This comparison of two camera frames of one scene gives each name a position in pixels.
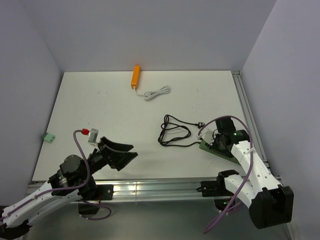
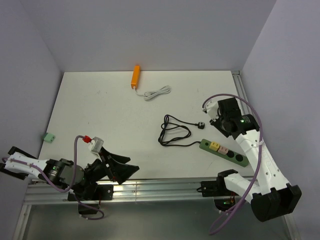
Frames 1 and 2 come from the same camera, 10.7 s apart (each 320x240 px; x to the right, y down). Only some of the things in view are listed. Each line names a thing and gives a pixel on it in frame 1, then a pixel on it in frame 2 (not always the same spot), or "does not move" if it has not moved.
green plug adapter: x=49 y=137 does not move
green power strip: x=205 y=147 does not move
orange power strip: x=135 y=76 does not move
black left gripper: x=116 y=158 -> x=120 y=172
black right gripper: x=214 y=148 -> x=215 y=123
